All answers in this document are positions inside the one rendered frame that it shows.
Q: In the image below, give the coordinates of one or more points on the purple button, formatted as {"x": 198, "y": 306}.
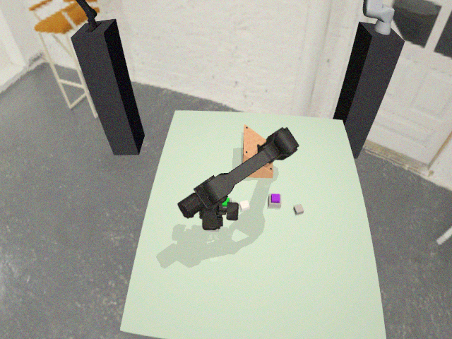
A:
{"x": 274, "y": 201}

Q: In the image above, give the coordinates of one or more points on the green button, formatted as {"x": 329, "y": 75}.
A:
{"x": 224, "y": 205}

